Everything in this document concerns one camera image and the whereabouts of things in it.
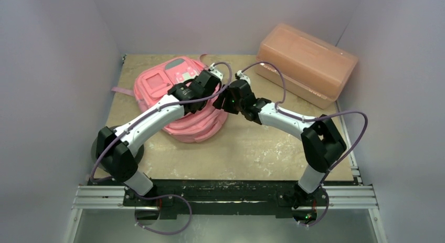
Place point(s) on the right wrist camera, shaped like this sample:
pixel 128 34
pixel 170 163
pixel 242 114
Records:
pixel 240 75

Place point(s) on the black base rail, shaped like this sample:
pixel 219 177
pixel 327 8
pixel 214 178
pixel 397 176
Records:
pixel 172 197

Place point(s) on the orange plastic storage box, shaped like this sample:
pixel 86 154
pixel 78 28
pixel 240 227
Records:
pixel 310 68

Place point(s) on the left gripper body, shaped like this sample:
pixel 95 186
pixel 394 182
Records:
pixel 203 105

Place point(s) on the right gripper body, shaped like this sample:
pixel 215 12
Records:
pixel 229 99

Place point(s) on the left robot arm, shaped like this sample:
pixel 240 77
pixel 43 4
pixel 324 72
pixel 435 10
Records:
pixel 116 149

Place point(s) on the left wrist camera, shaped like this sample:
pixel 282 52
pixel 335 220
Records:
pixel 215 72

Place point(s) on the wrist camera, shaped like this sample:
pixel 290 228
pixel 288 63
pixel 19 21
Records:
pixel 215 72
pixel 240 75

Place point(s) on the pink backpack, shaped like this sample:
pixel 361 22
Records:
pixel 153 83

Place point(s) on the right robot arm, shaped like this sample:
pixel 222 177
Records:
pixel 322 143

